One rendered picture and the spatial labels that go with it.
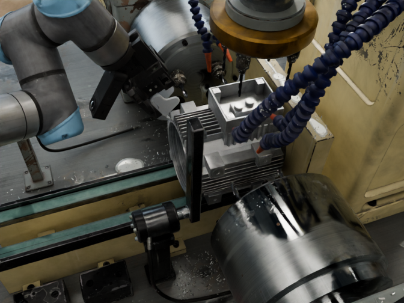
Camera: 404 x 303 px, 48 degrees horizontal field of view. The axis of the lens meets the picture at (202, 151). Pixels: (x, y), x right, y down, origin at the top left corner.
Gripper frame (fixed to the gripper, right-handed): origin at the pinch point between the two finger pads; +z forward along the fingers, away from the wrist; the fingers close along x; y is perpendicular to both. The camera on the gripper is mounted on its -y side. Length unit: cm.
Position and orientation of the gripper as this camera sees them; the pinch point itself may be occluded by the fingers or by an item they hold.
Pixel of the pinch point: (162, 116)
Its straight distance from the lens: 93.2
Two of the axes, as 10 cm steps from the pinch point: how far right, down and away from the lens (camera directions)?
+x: -3.5, -7.1, 6.1
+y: 8.3, -5.4, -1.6
